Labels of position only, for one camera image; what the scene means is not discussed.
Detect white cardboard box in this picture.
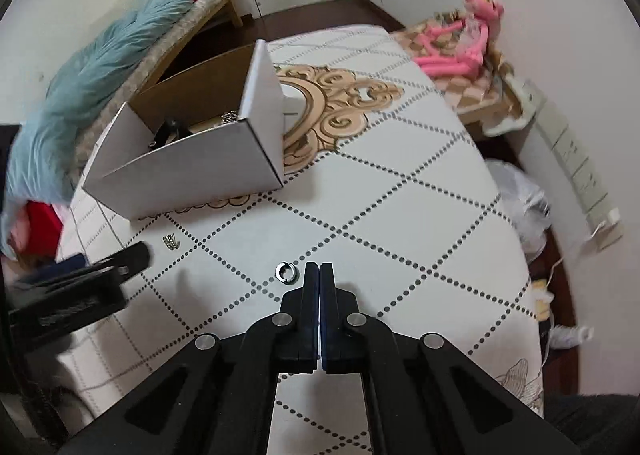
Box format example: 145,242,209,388
81,40,284,220

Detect white plastic bag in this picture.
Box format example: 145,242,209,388
485,159,551,263

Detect light blue blanket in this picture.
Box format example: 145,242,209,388
1,0,197,258

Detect small cardboard box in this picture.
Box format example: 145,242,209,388
532,279,554,323

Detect pink panther plush toy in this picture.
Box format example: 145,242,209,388
413,0,504,79

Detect white patterned tablecloth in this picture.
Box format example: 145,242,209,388
58,25,570,454

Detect white power strip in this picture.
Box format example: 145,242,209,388
524,80,624,250

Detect bed mattress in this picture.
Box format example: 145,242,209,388
70,0,242,185

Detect white charger with cable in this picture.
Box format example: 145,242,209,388
541,220,613,367

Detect red cloth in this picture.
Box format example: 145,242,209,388
9,201,63,267

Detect silver chain jewelry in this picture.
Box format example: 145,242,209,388
220,111,238,124

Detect black bracelet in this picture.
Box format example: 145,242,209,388
147,117,194,150

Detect small gold earring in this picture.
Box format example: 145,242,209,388
163,233,180,250

